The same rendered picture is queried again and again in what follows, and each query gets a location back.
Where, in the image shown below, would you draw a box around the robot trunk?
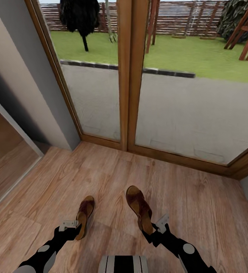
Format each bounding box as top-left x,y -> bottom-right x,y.
98,255 -> 150,273

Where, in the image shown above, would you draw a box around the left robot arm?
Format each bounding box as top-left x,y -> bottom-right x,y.
12,220 -> 82,273

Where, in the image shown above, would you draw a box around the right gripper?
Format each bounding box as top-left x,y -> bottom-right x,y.
142,223 -> 175,250

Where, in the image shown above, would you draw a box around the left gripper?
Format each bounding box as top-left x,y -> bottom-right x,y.
54,224 -> 82,246

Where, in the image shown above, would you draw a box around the sandal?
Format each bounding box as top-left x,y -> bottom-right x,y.
126,185 -> 154,235
75,196 -> 95,240

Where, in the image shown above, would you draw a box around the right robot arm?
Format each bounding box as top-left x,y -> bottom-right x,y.
142,214 -> 217,273

